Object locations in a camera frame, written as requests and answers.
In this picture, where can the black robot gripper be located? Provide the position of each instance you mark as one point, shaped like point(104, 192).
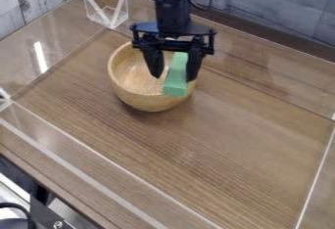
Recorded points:
point(172, 32)

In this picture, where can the green rectangular block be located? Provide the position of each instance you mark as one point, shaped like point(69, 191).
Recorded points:
point(174, 83)

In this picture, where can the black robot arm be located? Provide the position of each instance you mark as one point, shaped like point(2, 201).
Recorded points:
point(173, 33)

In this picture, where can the wooden bowl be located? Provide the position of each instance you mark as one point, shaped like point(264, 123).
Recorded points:
point(137, 89)

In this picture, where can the clear acrylic corner bracket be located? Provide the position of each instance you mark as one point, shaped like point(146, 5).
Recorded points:
point(106, 16)

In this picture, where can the black metal table mount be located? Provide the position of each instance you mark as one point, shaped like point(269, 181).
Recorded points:
point(45, 218)

